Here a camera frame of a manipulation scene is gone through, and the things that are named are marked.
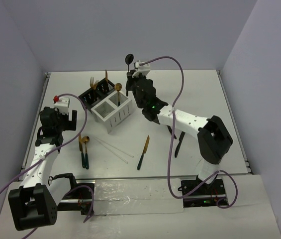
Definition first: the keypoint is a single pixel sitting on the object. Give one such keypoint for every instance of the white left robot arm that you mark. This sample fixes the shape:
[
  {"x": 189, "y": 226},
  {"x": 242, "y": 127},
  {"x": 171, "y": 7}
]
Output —
[{"x": 34, "y": 203}]

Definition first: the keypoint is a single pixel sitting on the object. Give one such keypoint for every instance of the gold spoon green handle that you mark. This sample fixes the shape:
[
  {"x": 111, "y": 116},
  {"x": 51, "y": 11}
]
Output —
[
  {"x": 118, "y": 87},
  {"x": 85, "y": 141}
]

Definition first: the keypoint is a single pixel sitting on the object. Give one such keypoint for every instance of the black spoon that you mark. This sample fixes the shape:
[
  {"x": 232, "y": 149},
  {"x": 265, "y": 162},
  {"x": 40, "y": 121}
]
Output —
[{"x": 129, "y": 60}]

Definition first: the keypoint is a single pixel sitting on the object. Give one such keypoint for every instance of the aluminium table rail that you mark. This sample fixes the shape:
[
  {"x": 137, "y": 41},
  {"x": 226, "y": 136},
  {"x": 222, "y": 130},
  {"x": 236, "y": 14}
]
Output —
[{"x": 33, "y": 131}]

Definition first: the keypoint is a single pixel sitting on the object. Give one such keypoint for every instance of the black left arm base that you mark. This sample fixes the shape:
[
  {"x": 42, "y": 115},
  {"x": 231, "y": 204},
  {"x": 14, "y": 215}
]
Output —
[{"x": 70, "y": 194}]

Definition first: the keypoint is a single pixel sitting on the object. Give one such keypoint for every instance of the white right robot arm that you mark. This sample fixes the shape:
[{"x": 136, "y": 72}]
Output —
[{"x": 213, "y": 138}]

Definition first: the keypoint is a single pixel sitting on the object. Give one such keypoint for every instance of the white chopstick upper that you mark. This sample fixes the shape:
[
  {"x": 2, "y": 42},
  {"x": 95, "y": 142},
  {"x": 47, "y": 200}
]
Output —
[{"x": 114, "y": 147}]

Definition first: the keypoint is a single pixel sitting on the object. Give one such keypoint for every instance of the gold knife green handle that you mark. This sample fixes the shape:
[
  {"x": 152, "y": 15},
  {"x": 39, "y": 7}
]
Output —
[
  {"x": 106, "y": 76},
  {"x": 143, "y": 152},
  {"x": 81, "y": 150}
]

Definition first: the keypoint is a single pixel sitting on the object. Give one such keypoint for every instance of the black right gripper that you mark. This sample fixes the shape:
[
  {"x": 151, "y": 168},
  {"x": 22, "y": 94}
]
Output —
[{"x": 131, "y": 78}]

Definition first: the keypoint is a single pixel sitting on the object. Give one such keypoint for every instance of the black knife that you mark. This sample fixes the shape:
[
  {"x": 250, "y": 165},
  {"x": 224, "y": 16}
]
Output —
[
  {"x": 179, "y": 144},
  {"x": 171, "y": 131}
]

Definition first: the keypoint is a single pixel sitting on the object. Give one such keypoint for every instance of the black knife lower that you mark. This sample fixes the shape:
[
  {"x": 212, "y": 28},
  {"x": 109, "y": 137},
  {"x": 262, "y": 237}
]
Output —
[{"x": 179, "y": 144}]

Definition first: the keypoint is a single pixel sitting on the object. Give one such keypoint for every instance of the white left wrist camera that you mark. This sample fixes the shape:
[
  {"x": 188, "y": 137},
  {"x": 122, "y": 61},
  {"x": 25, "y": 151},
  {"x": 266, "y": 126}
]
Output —
[{"x": 62, "y": 104}]

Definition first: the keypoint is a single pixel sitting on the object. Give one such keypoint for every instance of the white chopstick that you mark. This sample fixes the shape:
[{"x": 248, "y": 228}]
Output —
[
  {"x": 114, "y": 147},
  {"x": 125, "y": 161}
]

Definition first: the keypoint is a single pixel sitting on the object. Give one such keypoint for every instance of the black utensil caddy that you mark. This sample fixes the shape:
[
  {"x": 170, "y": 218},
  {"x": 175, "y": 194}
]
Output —
[{"x": 92, "y": 97}]

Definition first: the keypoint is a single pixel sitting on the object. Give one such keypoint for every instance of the gold fork green handle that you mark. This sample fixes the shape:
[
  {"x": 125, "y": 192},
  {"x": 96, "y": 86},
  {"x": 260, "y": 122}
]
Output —
[
  {"x": 95, "y": 84},
  {"x": 92, "y": 82}
]

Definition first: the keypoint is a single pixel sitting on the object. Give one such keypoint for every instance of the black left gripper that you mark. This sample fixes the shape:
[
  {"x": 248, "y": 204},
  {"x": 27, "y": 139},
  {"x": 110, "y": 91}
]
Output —
[{"x": 70, "y": 125}]

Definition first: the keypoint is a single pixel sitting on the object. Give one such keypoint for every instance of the black knife upper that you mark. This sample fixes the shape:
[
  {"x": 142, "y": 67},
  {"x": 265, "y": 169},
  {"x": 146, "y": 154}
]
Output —
[{"x": 171, "y": 131}]

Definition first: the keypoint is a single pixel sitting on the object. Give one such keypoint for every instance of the white chopstick lower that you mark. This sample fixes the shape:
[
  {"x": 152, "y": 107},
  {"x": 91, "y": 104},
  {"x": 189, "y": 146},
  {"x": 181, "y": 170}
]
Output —
[{"x": 125, "y": 161}]

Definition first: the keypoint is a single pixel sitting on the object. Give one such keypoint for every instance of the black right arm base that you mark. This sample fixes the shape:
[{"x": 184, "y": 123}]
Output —
[{"x": 205, "y": 196}]

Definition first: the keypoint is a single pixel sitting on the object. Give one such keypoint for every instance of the white utensil caddy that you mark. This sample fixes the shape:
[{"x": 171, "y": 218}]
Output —
[{"x": 112, "y": 110}]

